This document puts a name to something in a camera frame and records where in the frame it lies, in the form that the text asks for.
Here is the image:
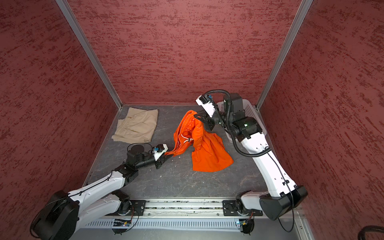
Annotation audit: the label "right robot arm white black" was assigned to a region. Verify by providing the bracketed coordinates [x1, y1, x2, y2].
[195, 90, 308, 221]

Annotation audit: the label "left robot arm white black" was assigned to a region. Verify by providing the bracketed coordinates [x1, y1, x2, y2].
[30, 144, 170, 240]

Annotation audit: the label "left circuit board with wires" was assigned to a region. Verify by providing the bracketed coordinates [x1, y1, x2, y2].
[111, 219, 132, 235]

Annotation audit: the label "orange shorts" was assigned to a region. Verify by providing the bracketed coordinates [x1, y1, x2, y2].
[166, 110, 234, 173]

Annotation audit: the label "white plastic basket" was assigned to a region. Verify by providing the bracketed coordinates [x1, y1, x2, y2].
[217, 99, 267, 143]

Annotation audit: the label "beige shorts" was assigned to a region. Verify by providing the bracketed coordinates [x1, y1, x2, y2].
[112, 107, 159, 144]

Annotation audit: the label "right circuit board with wires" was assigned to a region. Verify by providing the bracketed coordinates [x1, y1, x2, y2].
[237, 219, 255, 235]

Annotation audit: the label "right corner aluminium post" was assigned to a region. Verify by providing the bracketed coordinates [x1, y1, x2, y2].
[256, 0, 313, 112]

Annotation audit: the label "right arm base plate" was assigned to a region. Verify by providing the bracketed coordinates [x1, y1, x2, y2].
[222, 200, 263, 217]

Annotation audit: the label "circuit board with wires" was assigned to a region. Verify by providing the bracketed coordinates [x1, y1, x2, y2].
[237, 219, 255, 235]
[111, 219, 132, 235]

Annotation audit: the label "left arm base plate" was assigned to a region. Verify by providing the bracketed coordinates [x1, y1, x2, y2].
[116, 200, 147, 217]

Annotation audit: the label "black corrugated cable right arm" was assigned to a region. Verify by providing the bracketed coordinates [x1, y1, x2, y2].
[201, 88, 273, 158]

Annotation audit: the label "aluminium rail frame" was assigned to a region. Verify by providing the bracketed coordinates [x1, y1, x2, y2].
[72, 198, 315, 240]

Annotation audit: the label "black cable bottom right corner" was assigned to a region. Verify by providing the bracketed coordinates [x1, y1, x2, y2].
[357, 224, 384, 240]

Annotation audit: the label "left corner aluminium post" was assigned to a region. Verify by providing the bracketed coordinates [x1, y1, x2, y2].
[56, 0, 124, 111]

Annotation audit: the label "corner aluminium post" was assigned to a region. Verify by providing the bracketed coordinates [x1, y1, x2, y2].
[56, 0, 124, 111]
[256, 0, 313, 112]

